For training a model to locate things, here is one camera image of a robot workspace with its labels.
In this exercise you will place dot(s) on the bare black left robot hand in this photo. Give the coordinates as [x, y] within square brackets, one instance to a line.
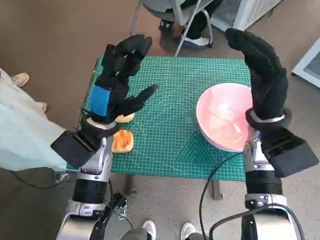
[117, 100]

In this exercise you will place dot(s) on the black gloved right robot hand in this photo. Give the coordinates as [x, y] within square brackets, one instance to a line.
[270, 87]

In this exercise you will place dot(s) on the round pale toy bread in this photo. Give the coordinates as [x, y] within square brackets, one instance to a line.
[126, 118]

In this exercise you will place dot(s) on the orange striped toy bread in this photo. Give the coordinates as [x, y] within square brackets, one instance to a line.
[122, 141]

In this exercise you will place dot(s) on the pink bowl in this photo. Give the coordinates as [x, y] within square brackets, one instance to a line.
[220, 112]

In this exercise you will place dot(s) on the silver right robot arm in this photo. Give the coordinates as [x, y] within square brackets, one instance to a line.
[262, 180]

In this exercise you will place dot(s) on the white vented unit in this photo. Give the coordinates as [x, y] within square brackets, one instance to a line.
[310, 65]

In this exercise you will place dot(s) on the green cutting mat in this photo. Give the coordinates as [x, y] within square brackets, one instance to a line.
[170, 105]

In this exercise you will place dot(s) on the white mesh cabinet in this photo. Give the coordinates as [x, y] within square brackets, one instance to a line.
[250, 12]

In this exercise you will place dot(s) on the grey table leg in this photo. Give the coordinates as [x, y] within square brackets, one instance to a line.
[130, 185]
[217, 190]

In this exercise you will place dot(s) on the person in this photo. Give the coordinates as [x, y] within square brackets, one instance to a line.
[148, 227]
[25, 130]
[197, 25]

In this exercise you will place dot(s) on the grey chair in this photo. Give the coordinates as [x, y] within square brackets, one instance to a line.
[152, 6]

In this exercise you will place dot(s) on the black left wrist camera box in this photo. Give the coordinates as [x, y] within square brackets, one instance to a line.
[72, 150]

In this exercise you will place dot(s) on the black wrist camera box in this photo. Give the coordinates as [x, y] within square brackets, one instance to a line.
[287, 155]
[72, 150]

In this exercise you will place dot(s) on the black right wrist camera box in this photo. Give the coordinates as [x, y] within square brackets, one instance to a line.
[287, 155]

